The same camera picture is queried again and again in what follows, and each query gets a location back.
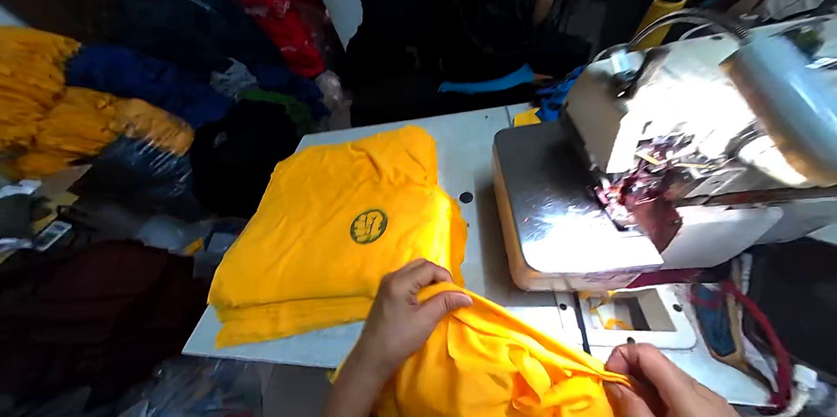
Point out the white sewing table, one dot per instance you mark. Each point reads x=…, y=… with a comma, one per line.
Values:
x=480, y=240

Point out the dark maroon cloth bundle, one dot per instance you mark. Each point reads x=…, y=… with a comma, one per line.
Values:
x=91, y=312

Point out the clear plastic bag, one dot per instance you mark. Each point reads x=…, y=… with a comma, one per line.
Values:
x=203, y=391

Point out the person's left thumb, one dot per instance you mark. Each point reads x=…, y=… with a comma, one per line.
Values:
x=446, y=304

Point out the light blue fabric strip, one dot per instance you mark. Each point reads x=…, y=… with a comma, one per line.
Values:
x=490, y=83

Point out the green cloth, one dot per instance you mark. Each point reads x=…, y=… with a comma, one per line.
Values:
x=280, y=103

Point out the small yellow fabric scrap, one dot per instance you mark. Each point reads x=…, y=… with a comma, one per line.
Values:
x=526, y=118

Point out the stack of yellow fabric pieces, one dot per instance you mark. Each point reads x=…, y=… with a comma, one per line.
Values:
x=314, y=234

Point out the person's right hand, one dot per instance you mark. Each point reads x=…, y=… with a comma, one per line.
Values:
x=673, y=384

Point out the dark blue cloth bundle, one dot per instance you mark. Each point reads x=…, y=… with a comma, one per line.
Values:
x=140, y=83

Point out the person's right index finger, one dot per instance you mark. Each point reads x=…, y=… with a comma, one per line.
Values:
x=637, y=358

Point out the person's left hand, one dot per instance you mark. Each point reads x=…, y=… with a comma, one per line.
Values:
x=399, y=319

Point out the yellow fabric garment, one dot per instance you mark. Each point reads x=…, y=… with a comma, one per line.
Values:
x=477, y=364

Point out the red cloth bundle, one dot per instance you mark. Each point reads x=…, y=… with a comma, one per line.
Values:
x=288, y=28

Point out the white sewing machine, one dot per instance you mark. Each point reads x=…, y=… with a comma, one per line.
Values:
x=549, y=188

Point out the blue fabric scrap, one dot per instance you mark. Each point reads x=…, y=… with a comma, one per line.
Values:
x=556, y=100

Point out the black cloth bundle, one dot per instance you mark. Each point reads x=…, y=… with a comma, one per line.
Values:
x=239, y=155

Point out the white cylindrical work lamp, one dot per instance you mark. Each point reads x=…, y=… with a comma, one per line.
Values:
x=781, y=103

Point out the person's left index finger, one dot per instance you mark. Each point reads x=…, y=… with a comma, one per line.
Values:
x=428, y=272

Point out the pile of yellow garments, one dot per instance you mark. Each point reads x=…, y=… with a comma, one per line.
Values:
x=59, y=100

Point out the person's right thumb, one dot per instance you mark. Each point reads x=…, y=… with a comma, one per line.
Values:
x=628, y=402

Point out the maroon fabric scraps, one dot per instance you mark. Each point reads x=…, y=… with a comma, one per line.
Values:
x=656, y=207

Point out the yellow thread cone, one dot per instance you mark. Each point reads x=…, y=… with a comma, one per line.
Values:
x=657, y=16

